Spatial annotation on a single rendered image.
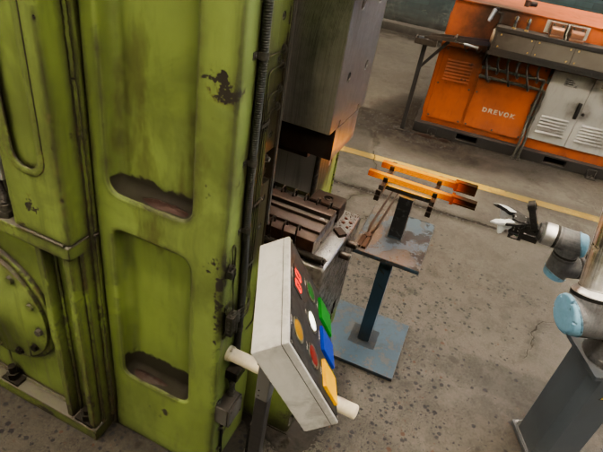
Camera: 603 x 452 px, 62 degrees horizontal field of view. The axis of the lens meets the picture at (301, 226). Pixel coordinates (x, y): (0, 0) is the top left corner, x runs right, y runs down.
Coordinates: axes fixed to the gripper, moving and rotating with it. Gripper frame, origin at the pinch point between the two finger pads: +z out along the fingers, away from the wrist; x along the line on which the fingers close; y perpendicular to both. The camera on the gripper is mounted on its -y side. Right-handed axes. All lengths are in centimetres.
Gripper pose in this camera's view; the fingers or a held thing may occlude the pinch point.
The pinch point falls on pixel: (492, 210)
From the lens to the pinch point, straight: 213.5
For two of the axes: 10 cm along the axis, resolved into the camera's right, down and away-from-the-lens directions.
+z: -9.1, -3.4, 2.5
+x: 3.9, -4.8, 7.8
